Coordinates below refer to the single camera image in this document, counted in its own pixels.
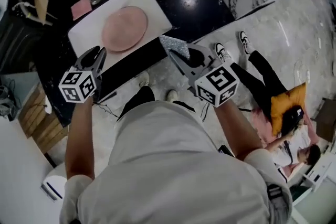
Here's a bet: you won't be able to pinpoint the thin black cable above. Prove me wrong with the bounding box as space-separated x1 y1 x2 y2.
92 102 120 120
200 102 211 122

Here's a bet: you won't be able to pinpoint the person's left forearm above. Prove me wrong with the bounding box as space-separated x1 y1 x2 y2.
65 98 96 180

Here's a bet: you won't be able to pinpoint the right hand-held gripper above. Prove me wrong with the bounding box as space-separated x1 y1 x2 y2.
169 43 240 108

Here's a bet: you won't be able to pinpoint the person's white shirt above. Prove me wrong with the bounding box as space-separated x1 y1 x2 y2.
59 101 293 224

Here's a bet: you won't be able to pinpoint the white power strip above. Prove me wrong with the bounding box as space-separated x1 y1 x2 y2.
44 95 53 115

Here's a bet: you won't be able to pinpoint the orange cushion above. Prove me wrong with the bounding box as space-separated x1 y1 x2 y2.
270 81 308 137

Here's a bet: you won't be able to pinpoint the pink lounge chair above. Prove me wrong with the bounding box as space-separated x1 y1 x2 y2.
250 107 320 185

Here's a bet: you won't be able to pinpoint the wooden pallet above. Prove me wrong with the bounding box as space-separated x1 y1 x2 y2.
17 83 70 154

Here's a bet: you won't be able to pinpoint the pink cleaning cloth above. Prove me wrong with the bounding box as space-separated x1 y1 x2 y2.
70 0 93 20

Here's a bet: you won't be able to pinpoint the person's right forearm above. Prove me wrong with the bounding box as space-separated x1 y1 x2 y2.
213 99 264 161

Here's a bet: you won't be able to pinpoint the large pink plate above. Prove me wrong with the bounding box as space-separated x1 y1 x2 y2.
101 5 149 54

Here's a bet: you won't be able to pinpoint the dark brown cabinet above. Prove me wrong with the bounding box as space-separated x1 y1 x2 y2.
314 98 336 141

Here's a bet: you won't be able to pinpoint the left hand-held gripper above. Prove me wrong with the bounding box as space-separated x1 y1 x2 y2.
58 45 108 104

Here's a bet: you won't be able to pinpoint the white rectangular basin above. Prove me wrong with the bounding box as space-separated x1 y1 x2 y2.
67 0 173 64

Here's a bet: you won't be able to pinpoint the person's black trousers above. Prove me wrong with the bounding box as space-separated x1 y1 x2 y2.
117 86 196 122

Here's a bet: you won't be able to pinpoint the grey harness strap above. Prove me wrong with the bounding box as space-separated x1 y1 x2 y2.
267 183 284 203

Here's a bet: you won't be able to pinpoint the person's white shoe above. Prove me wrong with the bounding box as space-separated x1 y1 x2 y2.
138 70 151 88
166 89 179 103

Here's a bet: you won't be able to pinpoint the white round robot vacuum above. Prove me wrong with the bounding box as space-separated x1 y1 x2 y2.
40 162 69 201

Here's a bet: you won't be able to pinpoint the white corrugated hose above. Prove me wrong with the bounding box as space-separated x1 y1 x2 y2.
12 1 55 26

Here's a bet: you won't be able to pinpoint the silver scouring pad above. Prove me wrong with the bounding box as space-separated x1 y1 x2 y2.
159 35 191 60

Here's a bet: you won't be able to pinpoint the white and black headset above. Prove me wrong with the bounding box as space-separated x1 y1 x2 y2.
0 83 17 120

